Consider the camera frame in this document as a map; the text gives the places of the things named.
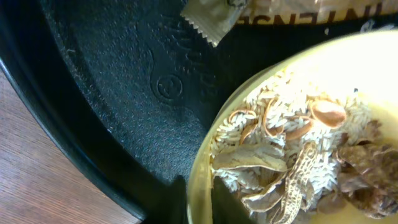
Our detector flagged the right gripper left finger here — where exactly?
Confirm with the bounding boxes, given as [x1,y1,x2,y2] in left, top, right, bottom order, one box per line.
[141,175,188,224]

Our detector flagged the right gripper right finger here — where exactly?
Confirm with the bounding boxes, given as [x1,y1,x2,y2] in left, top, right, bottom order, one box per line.
[211,177,254,224]

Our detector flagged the food scraps with rice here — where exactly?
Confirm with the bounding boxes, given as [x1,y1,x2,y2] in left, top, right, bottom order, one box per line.
[206,69,397,223]

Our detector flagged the gold snack wrapper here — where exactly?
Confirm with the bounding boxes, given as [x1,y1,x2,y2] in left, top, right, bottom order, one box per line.
[180,0,397,47]

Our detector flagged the yellow bowl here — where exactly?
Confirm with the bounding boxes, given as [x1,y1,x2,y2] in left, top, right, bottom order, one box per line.
[187,30,397,223]

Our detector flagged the round black tray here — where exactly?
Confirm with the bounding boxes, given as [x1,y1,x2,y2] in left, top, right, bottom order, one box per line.
[1,0,397,218]

